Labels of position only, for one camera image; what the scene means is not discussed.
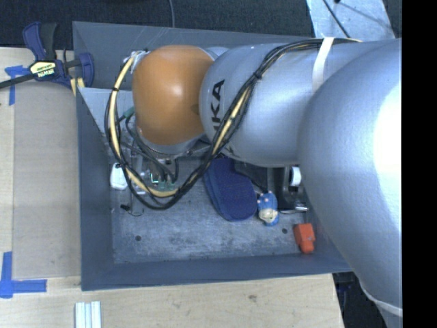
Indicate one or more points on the white small cylinder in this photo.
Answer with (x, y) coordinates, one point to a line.
(295, 175)

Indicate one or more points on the blue toy figure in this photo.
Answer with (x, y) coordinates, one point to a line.
(268, 208)

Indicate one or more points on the white small lump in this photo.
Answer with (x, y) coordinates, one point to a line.
(117, 179)

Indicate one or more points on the orange-red small block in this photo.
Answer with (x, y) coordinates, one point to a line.
(304, 238)

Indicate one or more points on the grey metal bin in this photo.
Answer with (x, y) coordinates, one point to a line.
(191, 238)

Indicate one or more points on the pale wood flat board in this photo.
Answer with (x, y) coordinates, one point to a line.
(46, 183)

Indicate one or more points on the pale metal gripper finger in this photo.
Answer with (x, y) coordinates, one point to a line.
(137, 203)

